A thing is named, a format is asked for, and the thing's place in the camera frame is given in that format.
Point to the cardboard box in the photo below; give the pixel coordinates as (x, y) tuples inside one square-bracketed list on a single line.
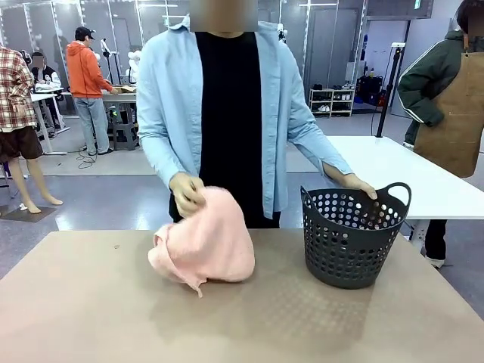
[(126, 90)]

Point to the wooden shoe rack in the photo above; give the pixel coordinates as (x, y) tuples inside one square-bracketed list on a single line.
[(332, 102)]

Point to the person torso blue shirt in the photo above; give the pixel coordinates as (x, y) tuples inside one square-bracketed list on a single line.
[(230, 113)]

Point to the black equipment cases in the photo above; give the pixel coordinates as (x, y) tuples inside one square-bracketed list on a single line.
[(370, 90)]

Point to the dark mannequin base plate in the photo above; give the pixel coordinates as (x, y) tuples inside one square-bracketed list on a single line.
[(26, 215)]

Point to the person's right forearm blue sleeve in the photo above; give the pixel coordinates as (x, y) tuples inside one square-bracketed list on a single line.
[(170, 159)]

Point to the white humanoid robot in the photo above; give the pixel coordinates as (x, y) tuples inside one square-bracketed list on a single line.
[(133, 60)]

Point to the person in brown apron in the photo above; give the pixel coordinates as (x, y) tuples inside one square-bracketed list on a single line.
[(453, 113)]

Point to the man in orange hoodie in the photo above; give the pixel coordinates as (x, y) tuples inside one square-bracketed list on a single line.
[(85, 75)]

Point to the black pole stand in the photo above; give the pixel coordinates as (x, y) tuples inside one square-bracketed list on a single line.
[(387, 94)]

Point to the black step stool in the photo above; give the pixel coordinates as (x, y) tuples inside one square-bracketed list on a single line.
[(124, 138)]

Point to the white table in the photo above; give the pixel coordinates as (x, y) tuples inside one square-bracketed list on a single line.
[(397, 170)]

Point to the pink fluffy towel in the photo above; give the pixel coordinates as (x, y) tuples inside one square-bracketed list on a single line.
[(211, 242)]

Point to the dark grey perforated basket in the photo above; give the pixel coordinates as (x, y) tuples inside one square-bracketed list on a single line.
[(340, 264)]

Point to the person's left hand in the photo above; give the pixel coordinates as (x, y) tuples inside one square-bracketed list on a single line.
[(359, 183)]

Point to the white desk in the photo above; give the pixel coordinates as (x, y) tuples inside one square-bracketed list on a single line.
[(43, 98)]

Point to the mannequin with plaid shirt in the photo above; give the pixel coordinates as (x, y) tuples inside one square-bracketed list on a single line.
[(13, 87)]

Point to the person's right hand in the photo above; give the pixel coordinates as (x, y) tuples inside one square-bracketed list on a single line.
[(183, 193)]

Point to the person's left forearm blue sleeve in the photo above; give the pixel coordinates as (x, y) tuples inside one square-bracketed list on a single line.
[(325, 151)]

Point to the seated person in background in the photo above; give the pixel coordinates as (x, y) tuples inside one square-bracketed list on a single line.
[(47, 73)]

